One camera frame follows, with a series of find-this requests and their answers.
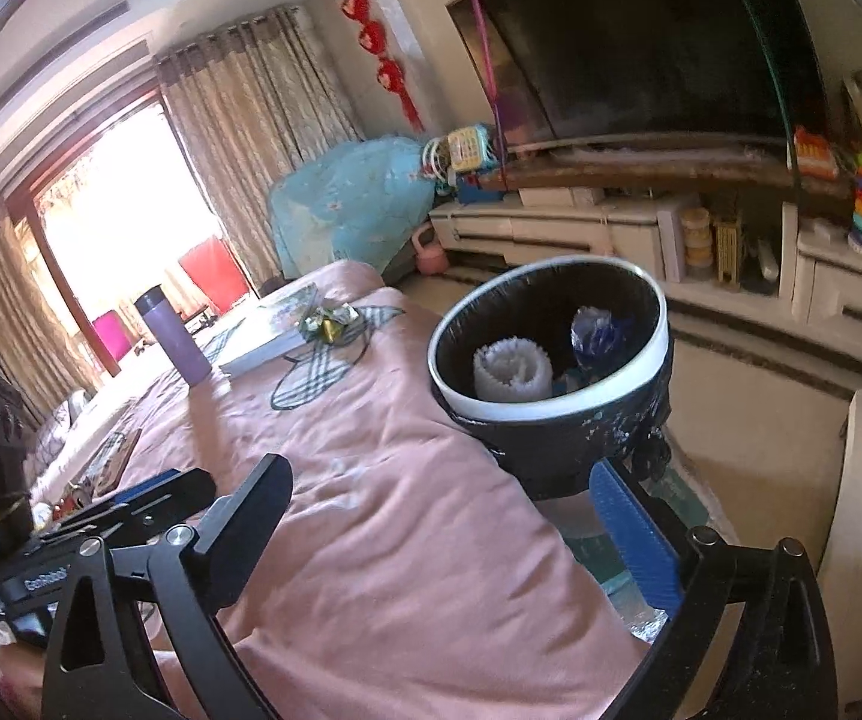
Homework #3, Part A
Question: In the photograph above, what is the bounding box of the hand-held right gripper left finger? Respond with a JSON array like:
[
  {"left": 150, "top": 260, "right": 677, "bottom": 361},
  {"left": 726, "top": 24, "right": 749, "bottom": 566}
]
[{"left": 41, "top": 452, "right": 295, "bottom": 720}]

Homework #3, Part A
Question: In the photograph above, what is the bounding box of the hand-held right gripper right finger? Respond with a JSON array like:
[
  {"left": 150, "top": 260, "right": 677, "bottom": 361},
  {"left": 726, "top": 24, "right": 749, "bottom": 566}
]
[{"left": 590, "top": 459, "right": 842, "bottom": 720}]

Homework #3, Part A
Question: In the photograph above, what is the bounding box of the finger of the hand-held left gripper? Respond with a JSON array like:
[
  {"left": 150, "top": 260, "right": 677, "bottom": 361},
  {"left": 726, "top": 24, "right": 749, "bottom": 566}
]
[
  {"left": 97, "top": 469, "right": 186, "bottom": 515},
  {"left": 112, "top": 472, "right": 218, "bottom": 541}
]

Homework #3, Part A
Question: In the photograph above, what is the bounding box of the white-rimmed bin with black bag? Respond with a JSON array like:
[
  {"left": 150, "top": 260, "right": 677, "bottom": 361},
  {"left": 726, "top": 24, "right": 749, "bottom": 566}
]
[{"left": 428, "top": 255, "right": 673, "bottom": 502}]

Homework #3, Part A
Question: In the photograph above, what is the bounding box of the blue plastic wrapper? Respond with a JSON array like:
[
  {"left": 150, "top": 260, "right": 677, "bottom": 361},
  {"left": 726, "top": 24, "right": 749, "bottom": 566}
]
[{"left": 569, "top": 306, "right": 638, "bottom": 376}]

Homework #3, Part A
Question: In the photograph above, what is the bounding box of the flat cardboard box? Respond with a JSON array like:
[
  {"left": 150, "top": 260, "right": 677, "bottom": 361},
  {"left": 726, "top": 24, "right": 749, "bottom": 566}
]
[{"left": 74, "top": 427, "right": 143, "bottom": 497}]

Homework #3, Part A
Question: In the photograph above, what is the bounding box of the magenta chair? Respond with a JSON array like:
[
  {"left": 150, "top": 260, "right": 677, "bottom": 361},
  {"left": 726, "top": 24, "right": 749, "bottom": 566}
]
[{"left": 92, "top": 311, "right": 134, "bottom": 376}]

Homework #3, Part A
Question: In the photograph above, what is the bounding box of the purple bottle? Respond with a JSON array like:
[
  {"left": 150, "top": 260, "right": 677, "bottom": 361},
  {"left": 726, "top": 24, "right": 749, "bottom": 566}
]
[{"left": 134, "top": 285, "right": 214, "bottom": 387}]

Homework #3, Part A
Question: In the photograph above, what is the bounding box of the beige patterned curtain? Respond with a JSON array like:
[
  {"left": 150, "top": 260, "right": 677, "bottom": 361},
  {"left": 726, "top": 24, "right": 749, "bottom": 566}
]
[
  {"left": 0, "top": 202, "right": 102, "bottom": 392},
  {"left": 155, "top": 6, "right": 366, "bottom": 293}
]

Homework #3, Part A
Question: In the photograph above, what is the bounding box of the illustrated children's book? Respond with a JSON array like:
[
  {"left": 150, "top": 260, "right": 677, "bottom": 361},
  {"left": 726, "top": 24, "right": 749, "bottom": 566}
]
[{"left": 217, "top": 283, "right": 323, "bottom": 376}]

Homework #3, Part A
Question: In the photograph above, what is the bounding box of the red chair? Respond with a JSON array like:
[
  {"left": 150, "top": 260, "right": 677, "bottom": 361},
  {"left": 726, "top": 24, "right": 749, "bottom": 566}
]
[{"left": 178, "top": 236, "right": 252, "bottom": 316}]

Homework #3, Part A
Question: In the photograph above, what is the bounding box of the stack of yellow jars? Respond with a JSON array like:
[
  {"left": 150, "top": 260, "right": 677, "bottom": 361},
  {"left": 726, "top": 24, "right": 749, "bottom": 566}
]
[{"left": 681, "top": 206, "right": 714, "bottom": 278}]

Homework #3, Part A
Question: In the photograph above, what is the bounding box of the white television cabinet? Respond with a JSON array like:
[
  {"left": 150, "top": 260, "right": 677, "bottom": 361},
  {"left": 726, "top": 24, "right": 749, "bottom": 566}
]
[{"left": 431, "top": 142, "right": 862, "bottom": 377}]

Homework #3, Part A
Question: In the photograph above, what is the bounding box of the pink kettlebell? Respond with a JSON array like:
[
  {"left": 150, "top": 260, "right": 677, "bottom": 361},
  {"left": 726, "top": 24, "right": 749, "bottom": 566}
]
[{"left": 412, "top": 223, "right": 447, "bottom": 276}]

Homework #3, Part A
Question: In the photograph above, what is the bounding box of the light blue bedding bundle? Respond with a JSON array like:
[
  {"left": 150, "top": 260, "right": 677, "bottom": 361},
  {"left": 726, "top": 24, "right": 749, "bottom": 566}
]
[{"left": 267, "top": 136, "right": 439, "bottom": 280}]

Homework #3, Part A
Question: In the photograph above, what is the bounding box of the white cage ball toy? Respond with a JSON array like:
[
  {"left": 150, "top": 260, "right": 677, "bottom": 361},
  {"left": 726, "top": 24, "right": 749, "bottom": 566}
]
[{"left": 421, "top": 136, "right": 453, "bottom": 181}]

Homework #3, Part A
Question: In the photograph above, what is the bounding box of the toy cash register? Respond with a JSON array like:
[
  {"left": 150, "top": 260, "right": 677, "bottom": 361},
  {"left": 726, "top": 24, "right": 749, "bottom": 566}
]
[{"left": 446, "top": 124, "right": 508, "bottom": 205}]

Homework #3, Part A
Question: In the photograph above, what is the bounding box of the orange toy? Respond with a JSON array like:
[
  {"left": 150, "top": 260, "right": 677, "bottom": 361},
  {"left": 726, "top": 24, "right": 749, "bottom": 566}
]
[{"left": 794, "top": 126, "right": 852, "bottom": 181}]

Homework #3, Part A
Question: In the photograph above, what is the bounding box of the pink stick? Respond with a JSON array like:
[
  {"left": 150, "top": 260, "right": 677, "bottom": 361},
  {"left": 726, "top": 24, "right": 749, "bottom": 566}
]
[{"left": 471, "top": 0, "right": 510, "bottom": 192}]

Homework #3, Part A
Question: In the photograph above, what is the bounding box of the black television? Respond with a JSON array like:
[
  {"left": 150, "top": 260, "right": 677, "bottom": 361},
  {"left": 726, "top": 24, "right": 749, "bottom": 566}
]
[{"left": 447, "top": 0, "right": 829, "bottom": 158}]

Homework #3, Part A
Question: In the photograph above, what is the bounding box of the red hanging wall decoration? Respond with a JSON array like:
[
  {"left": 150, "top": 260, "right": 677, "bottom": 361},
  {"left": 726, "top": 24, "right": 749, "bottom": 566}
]
[{"left": 328, "top": 0, "right": 426, "bottom": 130}]

